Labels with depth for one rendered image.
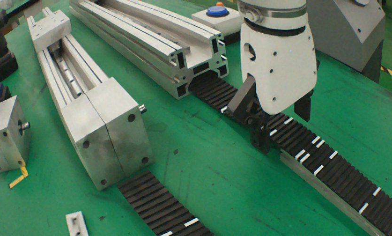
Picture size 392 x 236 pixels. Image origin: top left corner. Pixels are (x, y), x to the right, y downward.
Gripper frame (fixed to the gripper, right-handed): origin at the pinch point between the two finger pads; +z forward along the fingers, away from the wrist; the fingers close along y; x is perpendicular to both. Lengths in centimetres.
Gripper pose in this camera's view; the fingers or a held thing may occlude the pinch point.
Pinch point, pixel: (283, 124)
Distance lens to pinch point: 49.0
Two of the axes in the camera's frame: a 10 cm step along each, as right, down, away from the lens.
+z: 1.4, 7.6, 6.3
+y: 8.2, -4.5, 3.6
